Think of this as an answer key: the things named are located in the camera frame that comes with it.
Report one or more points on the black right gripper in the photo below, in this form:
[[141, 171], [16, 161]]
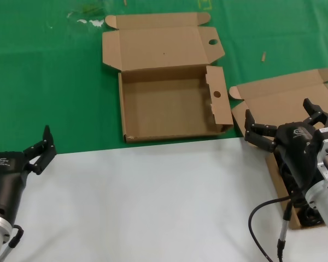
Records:
[[295, 147]]

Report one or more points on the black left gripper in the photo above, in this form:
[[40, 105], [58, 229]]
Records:
[[5, 174]]

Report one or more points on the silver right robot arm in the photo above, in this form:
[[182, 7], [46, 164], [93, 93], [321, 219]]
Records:
[[325, 202]]

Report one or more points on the open cardboard box with holes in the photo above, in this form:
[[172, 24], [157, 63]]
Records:
[[164, 109]]

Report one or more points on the green table cloth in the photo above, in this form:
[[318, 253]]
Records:
[[43, 82]]

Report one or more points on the small cardboard strip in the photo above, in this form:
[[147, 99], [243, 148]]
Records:
[[263, 56]]

